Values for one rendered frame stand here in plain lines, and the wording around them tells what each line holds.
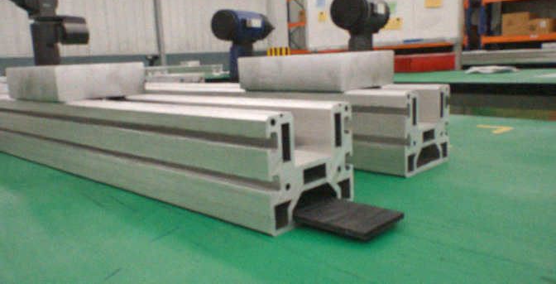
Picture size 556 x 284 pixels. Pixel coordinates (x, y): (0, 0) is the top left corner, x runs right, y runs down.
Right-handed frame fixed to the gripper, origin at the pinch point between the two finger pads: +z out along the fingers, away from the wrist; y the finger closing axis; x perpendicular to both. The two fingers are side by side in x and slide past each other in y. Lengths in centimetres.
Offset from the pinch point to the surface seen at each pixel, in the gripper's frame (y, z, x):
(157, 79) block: 13.3, -5.4, -25.9
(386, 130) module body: -5, -1, -96
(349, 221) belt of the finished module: -21, 2, -101
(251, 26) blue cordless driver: 19, -15, -52
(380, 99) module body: -5, -4, -95
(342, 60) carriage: -5, -8, -91
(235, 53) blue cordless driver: 15, -10, -51
